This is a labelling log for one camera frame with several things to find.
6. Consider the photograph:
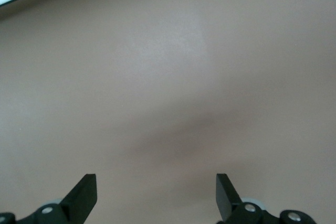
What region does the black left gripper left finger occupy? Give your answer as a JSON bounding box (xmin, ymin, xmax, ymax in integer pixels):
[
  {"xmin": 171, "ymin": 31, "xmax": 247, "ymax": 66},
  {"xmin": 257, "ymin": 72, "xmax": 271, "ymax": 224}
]
[{"xmin": 0, "ymin": 173, "xmax": 98, "ymax": 224}]

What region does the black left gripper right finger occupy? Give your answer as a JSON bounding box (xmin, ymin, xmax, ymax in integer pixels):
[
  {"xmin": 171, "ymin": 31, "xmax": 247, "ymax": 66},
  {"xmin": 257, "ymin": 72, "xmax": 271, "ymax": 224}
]
[{"xmin": 215, "ymin": 173, "xmax": 316, "ymax": 224}]

